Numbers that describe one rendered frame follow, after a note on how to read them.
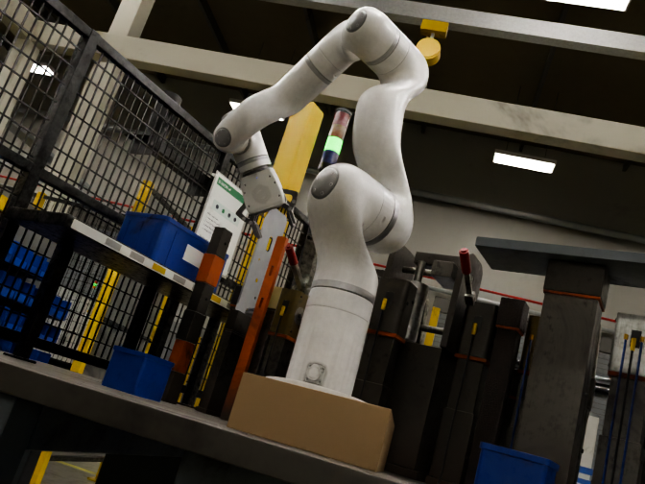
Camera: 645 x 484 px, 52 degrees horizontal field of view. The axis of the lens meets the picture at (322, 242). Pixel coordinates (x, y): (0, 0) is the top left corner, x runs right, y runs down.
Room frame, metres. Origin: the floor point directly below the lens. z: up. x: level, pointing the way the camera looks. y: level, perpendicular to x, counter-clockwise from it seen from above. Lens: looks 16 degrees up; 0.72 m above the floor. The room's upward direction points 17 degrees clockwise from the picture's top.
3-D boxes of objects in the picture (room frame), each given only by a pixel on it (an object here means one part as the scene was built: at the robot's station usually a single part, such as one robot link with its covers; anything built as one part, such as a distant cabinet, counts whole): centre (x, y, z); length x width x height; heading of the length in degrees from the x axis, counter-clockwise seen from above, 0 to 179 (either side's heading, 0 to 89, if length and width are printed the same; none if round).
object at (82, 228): (1.89, 0.41, 1.02); 0.90 x 0.22 x 0.03; 148
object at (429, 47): (3.56, -0.29, 2.85); 0.16 x 0.10 x 0.85; 77
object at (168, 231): (1.90, 0.40, 1.10); 0.30 x 0.17 x 0.13; 149
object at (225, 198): (2.20, 0.35, 1.30); 0.23 x 0.02 x 0.31; 148
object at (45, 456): (4.74, 1.14, 1.00); 1.04 x 0.14 x 2.00; 167
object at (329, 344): (1.20, -0.07, 0.88); 0.19 x 0.19 x 0.18
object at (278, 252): (1.75, 0.11, 0.95); 0.03 x 0.01 x 0.50; 58
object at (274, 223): (1.97, 0.15, 1.17); 0.12 x 0.01 x 0.34; 148
